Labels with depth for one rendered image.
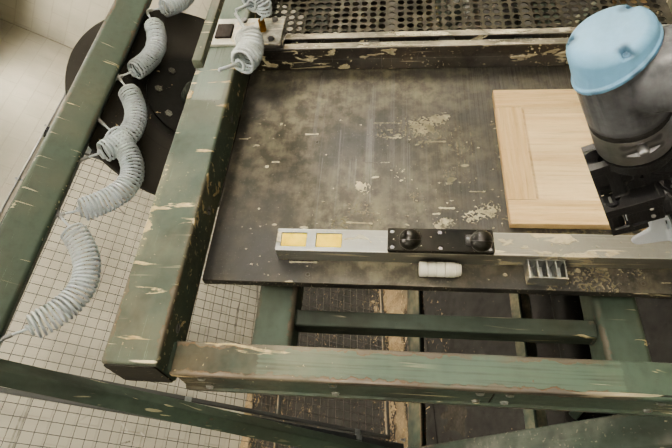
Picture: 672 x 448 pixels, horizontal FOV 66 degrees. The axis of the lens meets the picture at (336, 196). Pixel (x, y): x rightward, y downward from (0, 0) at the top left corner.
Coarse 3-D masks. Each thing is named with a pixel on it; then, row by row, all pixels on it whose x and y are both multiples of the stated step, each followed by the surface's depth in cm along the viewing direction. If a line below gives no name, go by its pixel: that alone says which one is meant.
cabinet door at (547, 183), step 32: (512, 96) 122; (544, 96) 121; (576, 96) 121; (512, 128) 117; (544, 128) 116; (576, 128) 116; (512, 160) 112; (544, 160) 111; (576, 160) 111; (512, 192) 107; (544, 192) 107; (576, 192) 106; (512, 224) 104; (544, 224) 103; (576, 224) 102; (608, 224) 101
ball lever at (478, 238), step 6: (474, 234) 87; (480, 234) 87; (486, 234) 87; (468, 240) 97; (474, 240) 87; (480, 240) 86; (486, 240) 86; (492, 240) 87; (474, 246) 87; (480, 246) 86; (486, 246) 86
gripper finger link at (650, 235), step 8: (656, 224) 62; (664, 224) 62; (640, 232) 64; (648, 232) 63; (656, 232) 63; (664, 232) 63; (632, 240) 65; (640, 240) 65; (648, 240) 65; (656, 240) 65; (664, 240) 65
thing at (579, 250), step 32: (288, 256) 104; (320, 256) 103; (352, 256) 102; (384, 256) 101; (416, 256) 100; (448, 256) 99; (480, 256) 98; (512, 256) 97; (544, 256) 96; (576, 256) 96; (608, 256) 95; (640, 256) 95
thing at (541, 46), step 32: (256, 0) 122; (384, 32) 131; (416, 32) 130; (448, 32) 129; (480, 32) 128; (512, 32) 127; (544, 32) 126; (288, 64) 135; (320, 64) 134; (352, 64) 133; (384, 64) 133; (416, 64) 132; (448, 64) 131; (480, 64) 130; (512, 64) 130; (544, 64) 129
